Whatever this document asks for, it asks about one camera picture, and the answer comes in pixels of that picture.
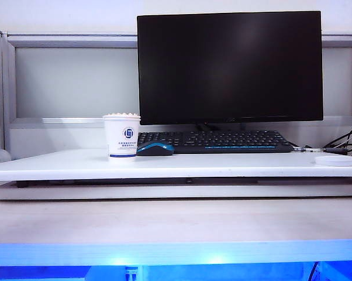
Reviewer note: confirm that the black blue computer mouse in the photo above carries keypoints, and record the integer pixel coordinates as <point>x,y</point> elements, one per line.
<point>155,149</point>

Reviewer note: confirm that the silver black pen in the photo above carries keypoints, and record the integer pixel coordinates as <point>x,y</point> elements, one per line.
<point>310,149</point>

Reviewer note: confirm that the white paper cup blue logo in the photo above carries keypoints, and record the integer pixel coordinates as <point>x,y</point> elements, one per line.
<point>120,146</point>

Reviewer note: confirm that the black computer keyboard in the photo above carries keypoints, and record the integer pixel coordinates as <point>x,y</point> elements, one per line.
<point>222,140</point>

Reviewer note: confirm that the blue glowing light strip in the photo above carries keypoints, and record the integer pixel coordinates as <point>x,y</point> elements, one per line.
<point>176,254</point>

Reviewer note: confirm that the black computer monitor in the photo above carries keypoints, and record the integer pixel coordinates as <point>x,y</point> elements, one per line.
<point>228,67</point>

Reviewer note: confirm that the white desk riser platform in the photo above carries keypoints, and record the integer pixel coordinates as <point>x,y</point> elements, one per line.
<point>193,167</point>

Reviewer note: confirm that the grey frosted partition panel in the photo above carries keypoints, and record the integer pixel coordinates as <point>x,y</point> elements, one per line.
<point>76,82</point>

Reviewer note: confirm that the translucent round plastic lid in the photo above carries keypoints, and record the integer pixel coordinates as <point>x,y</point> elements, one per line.
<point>335,161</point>

